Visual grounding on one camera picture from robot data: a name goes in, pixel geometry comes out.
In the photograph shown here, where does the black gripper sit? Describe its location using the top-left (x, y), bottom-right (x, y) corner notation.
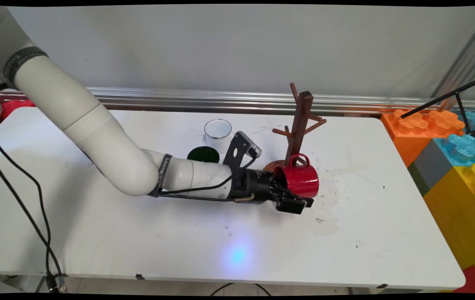
top-left (231, 168), bottom-right (315, 215)

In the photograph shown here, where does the red enamel mug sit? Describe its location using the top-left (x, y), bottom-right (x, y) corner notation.
top-left (273, 153), bottom-right (320, 199)

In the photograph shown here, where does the brown wooden mug tree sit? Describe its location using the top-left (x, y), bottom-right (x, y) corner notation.
top-left (263, 82), bottom-right (328, 172)

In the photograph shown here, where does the white enamel mug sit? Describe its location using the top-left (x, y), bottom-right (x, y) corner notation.
top-left (204, 119), bottom-right (232, 154)

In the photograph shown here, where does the green enamel mug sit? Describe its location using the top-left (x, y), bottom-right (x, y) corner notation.
top-left (187, 146), bottom-right (220, 164)

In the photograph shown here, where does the dark green toy block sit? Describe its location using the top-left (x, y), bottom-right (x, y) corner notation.
top-left (407, 163), bottom-right (430, 196)

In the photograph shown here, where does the orange toy block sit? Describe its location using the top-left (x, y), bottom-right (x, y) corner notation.
top-left (380, 109), bottom-right (465, 167)

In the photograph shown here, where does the grey toy block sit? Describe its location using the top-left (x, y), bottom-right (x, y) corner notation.
top-left (412, 141), bottom-right (455, 190)

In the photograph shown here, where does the yellow toy block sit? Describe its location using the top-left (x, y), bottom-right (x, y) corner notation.
top-left (423, 163), bottom-right (475, 292)

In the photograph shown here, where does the blue toy block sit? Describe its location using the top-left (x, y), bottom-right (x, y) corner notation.
top-left (433, 112), bottom-right (475, 167)

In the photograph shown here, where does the black tripod stand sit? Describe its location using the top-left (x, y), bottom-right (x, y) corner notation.
top-left (400, 74), bottom-right (475, 140)

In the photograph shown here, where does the black camera cable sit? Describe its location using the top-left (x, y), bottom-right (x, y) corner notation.
top-left (156, 148), bottom-right (259, 203)

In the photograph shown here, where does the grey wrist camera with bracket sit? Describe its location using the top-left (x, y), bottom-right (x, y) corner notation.
top-left (222, 131), bottom-right (262, 169)

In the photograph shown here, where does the black floor cable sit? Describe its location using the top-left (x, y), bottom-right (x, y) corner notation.
top-left (210, 282), bottom-right (272, 296)

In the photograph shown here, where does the aluminium frame rail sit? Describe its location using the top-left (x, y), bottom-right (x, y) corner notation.
top-left (0, 85), bottom-right (475, 115)

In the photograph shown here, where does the black velcro strap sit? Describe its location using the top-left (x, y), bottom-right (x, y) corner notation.
top-left (3, 47), bottom-right (49, 86)
top-left (148, 153), bottom-right (173, 197)

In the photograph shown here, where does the aluminium frame post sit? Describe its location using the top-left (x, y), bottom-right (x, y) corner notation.
top-left (431, 8), bottom-right (475, 100)

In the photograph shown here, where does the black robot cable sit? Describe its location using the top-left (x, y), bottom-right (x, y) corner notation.
top-left (0, 134), bottom-right (65, 293)

